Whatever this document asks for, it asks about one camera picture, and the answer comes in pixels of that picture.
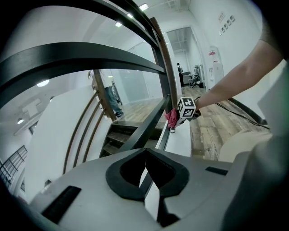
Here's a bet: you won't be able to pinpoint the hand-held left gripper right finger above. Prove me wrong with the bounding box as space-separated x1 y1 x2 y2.
146 148 235 231

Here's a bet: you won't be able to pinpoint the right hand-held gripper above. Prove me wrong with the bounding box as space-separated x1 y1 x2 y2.
170 96 202 134

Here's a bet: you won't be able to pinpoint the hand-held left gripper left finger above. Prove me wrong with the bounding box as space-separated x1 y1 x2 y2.
29 148 158 231

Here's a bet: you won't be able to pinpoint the pink cloth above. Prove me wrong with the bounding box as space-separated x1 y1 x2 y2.
164 109 179 128

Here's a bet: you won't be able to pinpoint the dark wooden railing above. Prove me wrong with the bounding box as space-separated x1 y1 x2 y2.
0 0 181 201

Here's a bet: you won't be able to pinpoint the person's right forearm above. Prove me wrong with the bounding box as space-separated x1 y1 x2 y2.
195 33 284 113

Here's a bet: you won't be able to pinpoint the white appliance with red label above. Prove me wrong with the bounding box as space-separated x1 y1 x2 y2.
207 46 224 83

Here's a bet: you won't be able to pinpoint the person's light trousers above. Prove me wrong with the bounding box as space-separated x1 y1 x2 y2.
219 132 274 163

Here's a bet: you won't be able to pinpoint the dark wooden staircase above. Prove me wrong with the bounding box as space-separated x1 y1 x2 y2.
99 119 168 158

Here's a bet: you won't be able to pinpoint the black mezzanine guardrail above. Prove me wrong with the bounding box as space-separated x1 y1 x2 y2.
0 145 28 188

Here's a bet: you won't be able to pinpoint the stair balustrade with wooden rails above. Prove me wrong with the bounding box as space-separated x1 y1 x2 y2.
62 69 118 174

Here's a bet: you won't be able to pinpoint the white ceiling air conditioner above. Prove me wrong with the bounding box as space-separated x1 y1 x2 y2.
21 99 43 117

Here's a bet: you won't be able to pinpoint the person's khaki shirt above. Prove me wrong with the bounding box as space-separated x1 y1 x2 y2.
257 13 289 61

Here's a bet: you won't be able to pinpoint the brown wooden newel post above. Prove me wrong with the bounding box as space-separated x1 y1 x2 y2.
149 17 179 111

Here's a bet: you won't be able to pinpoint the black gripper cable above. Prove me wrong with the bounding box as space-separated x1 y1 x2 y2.
214 102 270 130

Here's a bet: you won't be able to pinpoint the row of small wall frames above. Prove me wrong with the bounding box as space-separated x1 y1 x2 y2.
218 13 236 36

